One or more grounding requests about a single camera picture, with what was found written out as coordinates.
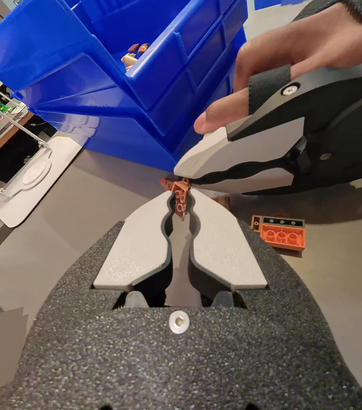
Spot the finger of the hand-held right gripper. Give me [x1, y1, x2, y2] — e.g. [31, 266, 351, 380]
[189, 167, 294, 195]
[174, 117, 306, 180]

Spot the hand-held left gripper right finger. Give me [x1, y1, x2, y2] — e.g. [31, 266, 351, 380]
[187, 189, 268, 292]

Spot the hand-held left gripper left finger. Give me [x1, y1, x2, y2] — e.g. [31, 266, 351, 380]
[93, 192, 172, 291]

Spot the person's right hand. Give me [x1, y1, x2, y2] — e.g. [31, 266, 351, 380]
[194, 1, 362, 135]

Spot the orange grey toy brick assembly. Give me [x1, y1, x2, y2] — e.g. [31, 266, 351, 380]
[251, 215, 306, 254]

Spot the tan toy brick piece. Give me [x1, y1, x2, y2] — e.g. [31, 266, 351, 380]
[121, 52, 137, 72]

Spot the wooden table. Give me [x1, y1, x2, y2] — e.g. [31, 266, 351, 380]
[0, 58, 35, 172]

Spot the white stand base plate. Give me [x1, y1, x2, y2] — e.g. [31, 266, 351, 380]
[0, 136, 84, 228]

